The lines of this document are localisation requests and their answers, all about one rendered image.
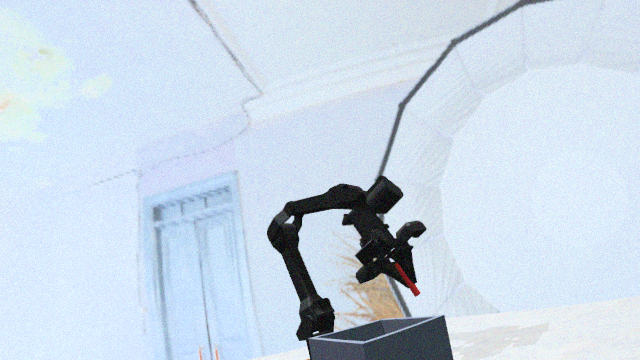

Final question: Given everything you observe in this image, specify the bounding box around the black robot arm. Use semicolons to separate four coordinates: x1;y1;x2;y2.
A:
267;175;403;360

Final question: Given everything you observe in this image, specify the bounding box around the dark red peg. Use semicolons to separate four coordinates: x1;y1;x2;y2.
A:
395;263;421;297

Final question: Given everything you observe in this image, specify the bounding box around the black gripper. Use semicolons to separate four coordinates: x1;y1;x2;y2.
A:
356;220;426;288

